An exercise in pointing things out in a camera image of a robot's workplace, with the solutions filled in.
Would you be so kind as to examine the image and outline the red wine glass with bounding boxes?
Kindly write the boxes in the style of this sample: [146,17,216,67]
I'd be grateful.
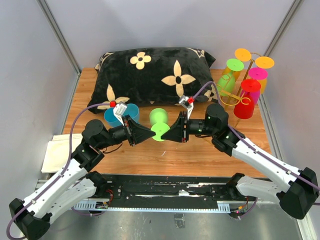
[233,78,261,120]

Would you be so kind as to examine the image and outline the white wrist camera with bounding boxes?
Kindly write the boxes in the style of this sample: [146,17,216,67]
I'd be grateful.
[113,101,128,125]
[178,95,195,119]

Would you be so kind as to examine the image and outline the white folded cloth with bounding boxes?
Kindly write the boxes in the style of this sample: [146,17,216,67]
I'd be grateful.
[41,134,70,174]

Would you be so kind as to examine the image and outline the blue wine glass front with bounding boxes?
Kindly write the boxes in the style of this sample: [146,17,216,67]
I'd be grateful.
[103,108,122,128]

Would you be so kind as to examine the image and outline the gold wire glass rack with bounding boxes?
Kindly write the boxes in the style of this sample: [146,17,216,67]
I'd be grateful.
[217,52,254,121]

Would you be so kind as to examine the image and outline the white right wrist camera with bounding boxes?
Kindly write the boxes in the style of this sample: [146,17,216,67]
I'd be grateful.
[178,95,195,119]

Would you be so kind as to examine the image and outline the orange wine glass back left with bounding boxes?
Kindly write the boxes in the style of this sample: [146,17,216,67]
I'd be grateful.
[222,48,252,75]

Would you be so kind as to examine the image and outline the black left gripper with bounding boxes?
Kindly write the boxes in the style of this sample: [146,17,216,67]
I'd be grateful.
[97,114,157,150]

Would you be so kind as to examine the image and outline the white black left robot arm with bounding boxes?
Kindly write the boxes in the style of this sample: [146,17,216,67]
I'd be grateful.
[9,115,155,240]

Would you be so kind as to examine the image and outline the black floral plush pillow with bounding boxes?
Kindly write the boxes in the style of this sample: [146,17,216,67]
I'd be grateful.
[88,47,216,114]

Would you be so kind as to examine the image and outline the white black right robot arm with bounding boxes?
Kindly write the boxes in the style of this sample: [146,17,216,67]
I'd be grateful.
[161,103,320,220]

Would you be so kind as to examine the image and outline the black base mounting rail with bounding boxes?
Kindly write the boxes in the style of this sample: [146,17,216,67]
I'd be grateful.
[86,171,255,211]

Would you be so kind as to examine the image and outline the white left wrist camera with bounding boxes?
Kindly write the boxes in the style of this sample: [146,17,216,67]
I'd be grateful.
[113,101,128,125]

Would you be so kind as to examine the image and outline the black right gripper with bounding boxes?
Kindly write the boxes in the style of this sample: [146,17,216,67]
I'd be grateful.
[161,111,217,143]

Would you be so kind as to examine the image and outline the orange wine glass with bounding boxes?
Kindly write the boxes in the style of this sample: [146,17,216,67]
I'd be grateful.
[222,48,252,75]
[255,56,275,94]

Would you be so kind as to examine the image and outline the orange wine glass back right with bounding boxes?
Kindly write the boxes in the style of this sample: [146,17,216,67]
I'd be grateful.
[255,56,275,94]

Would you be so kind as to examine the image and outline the blue wine glass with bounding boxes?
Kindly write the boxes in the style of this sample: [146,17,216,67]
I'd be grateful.
[123,103,140,123]
[103,108,122,128]

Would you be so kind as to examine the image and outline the green wine glass left row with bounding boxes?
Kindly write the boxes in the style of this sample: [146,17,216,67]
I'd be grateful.
[217,58,244,97]

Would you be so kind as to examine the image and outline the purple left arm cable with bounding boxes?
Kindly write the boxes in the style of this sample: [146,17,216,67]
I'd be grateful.
[6,101,116,240]

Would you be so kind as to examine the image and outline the pink wine glass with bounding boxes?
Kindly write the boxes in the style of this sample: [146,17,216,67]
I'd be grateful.
[248,67,268,105]

